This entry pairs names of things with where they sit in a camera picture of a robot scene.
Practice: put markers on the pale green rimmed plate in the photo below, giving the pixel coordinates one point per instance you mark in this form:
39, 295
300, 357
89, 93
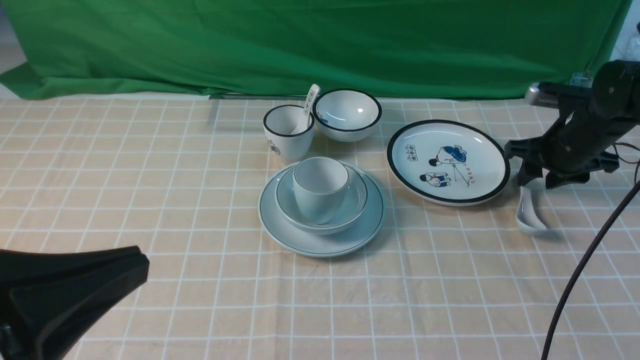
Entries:
306, 243

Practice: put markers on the clear clip on backdrop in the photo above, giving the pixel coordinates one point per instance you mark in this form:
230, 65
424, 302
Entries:
582, 79

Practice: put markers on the black rimmed white cup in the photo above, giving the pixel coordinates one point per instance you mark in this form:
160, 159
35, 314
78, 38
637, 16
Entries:
289, 131

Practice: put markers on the white spoon in cup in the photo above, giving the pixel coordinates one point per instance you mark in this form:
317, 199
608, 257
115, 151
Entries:
311, 96

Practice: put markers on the pale green rimmed bowl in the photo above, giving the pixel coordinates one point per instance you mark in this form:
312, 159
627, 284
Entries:
352, 206

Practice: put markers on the black rimmed white bowl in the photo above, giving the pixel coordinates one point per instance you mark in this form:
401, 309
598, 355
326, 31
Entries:
346, 115

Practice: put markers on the plain white ceramic spoon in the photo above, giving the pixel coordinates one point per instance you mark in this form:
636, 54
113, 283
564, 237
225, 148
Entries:
527, 219

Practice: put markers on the green backdrop cloth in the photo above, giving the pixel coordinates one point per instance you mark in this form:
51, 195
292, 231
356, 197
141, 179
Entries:
452, 49

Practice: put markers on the black rimmed cartoon plate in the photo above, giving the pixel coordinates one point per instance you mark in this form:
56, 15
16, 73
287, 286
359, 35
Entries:
448, 163

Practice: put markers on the beige checked tablecloth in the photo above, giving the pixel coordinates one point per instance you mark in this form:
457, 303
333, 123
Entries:
181, 179

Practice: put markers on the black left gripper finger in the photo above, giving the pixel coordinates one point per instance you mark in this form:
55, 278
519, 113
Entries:
48, 301

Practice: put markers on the pale green rimmed cup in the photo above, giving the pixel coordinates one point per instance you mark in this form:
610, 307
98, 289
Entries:
320, 185

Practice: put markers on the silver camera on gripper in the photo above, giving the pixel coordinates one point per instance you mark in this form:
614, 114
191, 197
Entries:
548, 94

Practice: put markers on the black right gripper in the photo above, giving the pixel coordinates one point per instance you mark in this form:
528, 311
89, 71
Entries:
577, 150

